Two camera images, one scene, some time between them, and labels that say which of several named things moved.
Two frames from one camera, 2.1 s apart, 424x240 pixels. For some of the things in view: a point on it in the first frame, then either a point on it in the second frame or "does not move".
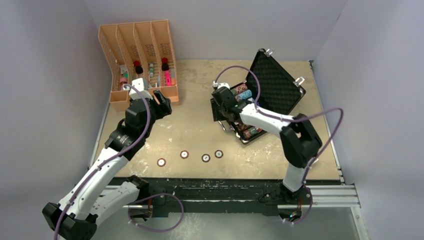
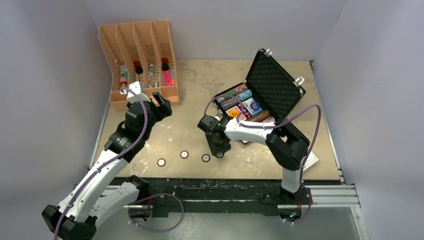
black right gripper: (216, 116) to (210, 138)
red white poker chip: (161, 162) does not move
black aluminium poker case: (281, 90) does not move
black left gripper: (164, 108) does not move
